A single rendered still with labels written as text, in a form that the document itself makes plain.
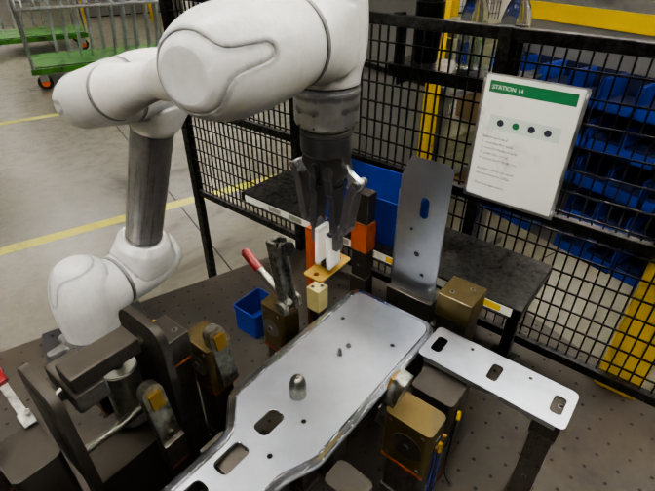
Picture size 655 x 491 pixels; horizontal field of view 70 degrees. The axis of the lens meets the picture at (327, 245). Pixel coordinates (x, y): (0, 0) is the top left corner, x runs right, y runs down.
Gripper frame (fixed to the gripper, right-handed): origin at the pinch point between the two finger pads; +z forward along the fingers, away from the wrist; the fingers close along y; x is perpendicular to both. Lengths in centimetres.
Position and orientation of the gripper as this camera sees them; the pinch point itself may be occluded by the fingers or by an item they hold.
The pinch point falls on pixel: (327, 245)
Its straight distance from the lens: 75.8
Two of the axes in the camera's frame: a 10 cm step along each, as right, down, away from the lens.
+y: 7.8, 3.5, -5.2
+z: 0.1, 8.2, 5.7
